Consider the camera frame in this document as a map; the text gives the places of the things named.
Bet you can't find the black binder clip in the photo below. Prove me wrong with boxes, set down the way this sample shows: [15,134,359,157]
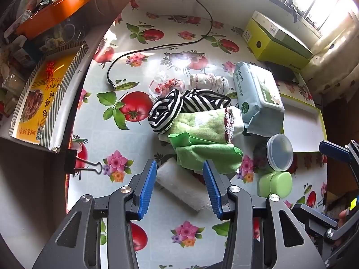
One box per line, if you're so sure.
[64,149,103,176]

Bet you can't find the orange plastic tray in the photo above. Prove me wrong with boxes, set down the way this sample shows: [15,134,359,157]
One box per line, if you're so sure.
[15,0,92,38]

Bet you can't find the clear plastic bag red contents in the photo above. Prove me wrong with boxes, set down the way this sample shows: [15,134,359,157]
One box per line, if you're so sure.
[149,74,186,97]

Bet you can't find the black power cable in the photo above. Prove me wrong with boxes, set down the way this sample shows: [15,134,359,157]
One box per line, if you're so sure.
[107,0,214,90]

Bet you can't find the green microfiber cloth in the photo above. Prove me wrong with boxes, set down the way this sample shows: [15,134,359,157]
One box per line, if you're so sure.
[168,133,243,174]

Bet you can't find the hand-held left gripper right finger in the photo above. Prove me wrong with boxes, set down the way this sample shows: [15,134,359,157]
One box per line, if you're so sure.
[202,160,327,269]

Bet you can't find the clear round plastic container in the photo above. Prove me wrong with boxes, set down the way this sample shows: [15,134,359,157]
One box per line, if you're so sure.
[254,134,294,173]

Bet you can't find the black phone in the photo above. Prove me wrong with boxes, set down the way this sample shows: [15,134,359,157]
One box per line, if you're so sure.
[265,62,299,84]

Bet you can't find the brown wooden cabinet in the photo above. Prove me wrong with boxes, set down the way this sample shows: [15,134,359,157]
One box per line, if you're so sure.
[322,101,359,202]

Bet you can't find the striped yellow printed cardboard box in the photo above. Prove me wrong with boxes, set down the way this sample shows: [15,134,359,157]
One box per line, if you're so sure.
[8,41,90,153]

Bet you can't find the green plastic jar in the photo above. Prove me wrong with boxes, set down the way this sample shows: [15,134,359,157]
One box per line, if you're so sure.
[258,171,293,198]

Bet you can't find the pale dotted curtain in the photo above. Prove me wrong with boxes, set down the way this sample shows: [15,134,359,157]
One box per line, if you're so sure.
[301,6,359,107]

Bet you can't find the green towel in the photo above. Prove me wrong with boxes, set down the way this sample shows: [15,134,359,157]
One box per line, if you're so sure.
[159,108,243,148]

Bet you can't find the shelf clutter pile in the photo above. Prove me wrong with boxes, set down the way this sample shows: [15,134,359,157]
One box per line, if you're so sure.
[0,28,42,115]

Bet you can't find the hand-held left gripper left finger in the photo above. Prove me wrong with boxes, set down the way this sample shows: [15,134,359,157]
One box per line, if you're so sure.
[32,159,158,269]

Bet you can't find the yellow-green box lid tray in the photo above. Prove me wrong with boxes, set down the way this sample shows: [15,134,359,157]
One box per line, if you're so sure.
[279,92,327,153]

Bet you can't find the yellow-green cardboard box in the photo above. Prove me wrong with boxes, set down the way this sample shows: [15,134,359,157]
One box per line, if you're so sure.
[243,11,313,69]

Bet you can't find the tomato flower print tablecloth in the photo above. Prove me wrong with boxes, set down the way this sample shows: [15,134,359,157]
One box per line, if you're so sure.
[66,0,328,269]

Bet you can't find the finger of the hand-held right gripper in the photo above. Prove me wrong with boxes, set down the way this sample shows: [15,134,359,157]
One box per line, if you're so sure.
[292,203,341,243]
[319,139,359,174]

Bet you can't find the wet wipes pack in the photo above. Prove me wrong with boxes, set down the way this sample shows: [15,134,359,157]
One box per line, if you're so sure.
[233,62,284,136]

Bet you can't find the person's right hand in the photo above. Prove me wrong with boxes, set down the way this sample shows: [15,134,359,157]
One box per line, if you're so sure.
[338,210,350,228]

